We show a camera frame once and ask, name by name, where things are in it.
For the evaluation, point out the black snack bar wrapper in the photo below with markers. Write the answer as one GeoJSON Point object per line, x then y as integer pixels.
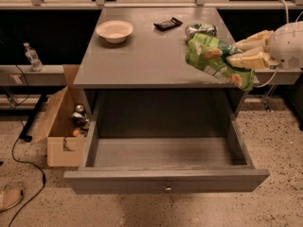
{"type": "Point", "coordinates": [169, 24]}

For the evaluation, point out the grey side ledge right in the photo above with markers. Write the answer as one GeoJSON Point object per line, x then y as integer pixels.
{"type": "Point", "coordinates": [277, 77]}

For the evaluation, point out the metal drawer knob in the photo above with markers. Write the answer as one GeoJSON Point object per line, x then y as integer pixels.
{"type": "Point", "coordinates": [168, 188]}

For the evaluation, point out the orange ball in box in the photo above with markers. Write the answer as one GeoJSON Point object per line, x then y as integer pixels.
{"type": "Point", "coordinates": [76, 133]}

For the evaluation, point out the grey open drawer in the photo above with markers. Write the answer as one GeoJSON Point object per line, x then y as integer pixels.
{"type": "Point", "coordinates": [129, 151]}

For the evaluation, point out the silver green foil bag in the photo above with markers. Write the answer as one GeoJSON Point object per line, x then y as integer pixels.
{"type": "Point", "coordinates": [192, 29]}

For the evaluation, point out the silver bottle in box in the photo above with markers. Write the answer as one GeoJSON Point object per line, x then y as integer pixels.
{"type": "Point", "coordinates": [79, 116]}

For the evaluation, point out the cardboard box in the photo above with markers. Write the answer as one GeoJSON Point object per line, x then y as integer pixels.
{"type": "Point", "coordinates": [56, 127]}

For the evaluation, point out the black table leg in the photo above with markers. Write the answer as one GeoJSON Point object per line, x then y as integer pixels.
{"type": "Point", "coordinates": [24, 132]}

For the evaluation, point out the grey cabinet counter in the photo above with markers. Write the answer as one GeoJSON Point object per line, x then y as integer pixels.
{"type": "Point", "coordinates": [152, 65]}

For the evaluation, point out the grey side ledge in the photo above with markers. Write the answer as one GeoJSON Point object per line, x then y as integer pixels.
{"type": "Point", "coordinates": [52, 75]}
{"type": "Point", "coordinates": [277, 77]}

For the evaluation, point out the beige shoe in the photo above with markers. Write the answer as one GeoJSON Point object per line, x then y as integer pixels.
{"type": "Point", "coordinates": [10, 198]}

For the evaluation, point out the grey side ledge left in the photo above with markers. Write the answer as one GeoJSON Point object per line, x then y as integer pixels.
{"type": "Point", "coordinates": [52, 75]}

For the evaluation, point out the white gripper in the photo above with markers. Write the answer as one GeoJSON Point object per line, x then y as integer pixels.
{"type": "Point", "coordinates": [286, 45]}

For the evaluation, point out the green rice chip bag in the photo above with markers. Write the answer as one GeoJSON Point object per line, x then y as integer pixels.
{"type": "Point", "coordinates": [209, 54]}

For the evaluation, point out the clear plastic water bottle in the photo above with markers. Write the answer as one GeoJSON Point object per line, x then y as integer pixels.
{"type": "Point", "coordinates": [33, 58]}

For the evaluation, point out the white bowl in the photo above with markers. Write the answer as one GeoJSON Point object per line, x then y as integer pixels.
{"type": "Point", "coordinates": [115, 32]}

